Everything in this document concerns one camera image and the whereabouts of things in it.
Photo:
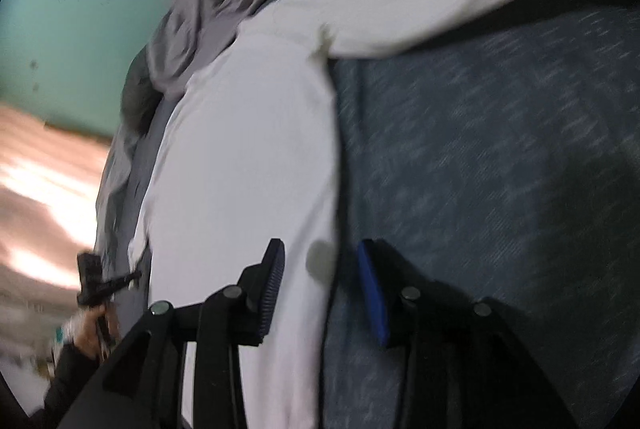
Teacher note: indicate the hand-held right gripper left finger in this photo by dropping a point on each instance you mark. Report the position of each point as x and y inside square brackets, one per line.
[273, 291]

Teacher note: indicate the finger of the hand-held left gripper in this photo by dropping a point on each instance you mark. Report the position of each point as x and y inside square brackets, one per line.
[122, 281]

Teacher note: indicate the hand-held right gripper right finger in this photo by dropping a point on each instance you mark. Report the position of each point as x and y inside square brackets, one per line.
[372, 294]

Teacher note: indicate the white long-sleeved shirt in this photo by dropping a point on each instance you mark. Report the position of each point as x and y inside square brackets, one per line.
[250, 159]

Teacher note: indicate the person's left hand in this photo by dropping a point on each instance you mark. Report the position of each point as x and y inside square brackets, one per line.
[92, 334]

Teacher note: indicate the colourful clutter pile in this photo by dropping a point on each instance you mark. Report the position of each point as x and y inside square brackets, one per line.
[62, 334]

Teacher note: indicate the light grey blanket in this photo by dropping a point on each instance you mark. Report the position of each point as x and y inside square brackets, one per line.
[115, 194]

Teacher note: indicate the blue bed sheet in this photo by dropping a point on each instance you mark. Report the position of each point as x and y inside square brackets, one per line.
[475, 159]

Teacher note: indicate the grey jacket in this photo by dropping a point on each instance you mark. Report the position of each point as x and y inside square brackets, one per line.
[195, 39]

